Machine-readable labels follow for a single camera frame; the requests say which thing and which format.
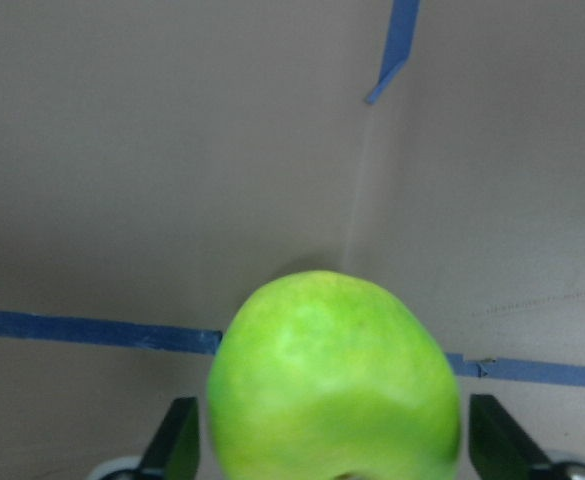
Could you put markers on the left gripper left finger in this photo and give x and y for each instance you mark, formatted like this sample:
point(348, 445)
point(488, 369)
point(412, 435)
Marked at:
point(174, 452)

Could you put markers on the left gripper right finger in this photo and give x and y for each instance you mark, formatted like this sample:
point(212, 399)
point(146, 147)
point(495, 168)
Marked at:
point(499, 448)

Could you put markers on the brown paper table mat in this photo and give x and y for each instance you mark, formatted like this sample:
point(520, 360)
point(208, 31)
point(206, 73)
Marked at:
point(160, 160)

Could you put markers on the green apple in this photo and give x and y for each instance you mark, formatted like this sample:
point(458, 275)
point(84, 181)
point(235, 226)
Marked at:
point(321, 375)

